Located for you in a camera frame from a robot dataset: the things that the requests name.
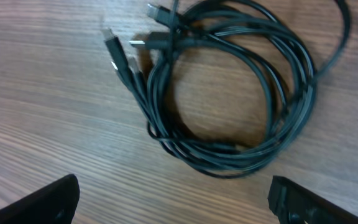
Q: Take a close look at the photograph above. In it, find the black USB cable long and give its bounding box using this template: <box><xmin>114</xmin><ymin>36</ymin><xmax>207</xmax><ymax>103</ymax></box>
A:
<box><xmin>126</xmin><ymin>0</ymin><xmax>352</xmax><ymax>179</ymax></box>

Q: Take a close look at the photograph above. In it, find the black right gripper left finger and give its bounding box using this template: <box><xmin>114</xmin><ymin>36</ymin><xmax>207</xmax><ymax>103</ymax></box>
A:
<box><xmin>0</xmin><ymin>174</ymin><xmax>80</xmax><ymax>224</ymax></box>

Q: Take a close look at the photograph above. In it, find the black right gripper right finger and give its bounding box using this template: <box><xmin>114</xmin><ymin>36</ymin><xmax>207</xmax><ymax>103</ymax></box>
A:
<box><xmin>268</xmin><ymin>175</ymin><xmax>358</xmax><ymax>224</ymax></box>

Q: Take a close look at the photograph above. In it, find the black USB cable short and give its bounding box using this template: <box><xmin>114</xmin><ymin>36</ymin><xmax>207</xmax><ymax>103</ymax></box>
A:
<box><xmin>103</xmin><ymin>29</ymin><xmax>277</xmax><ymax>179</ymax></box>

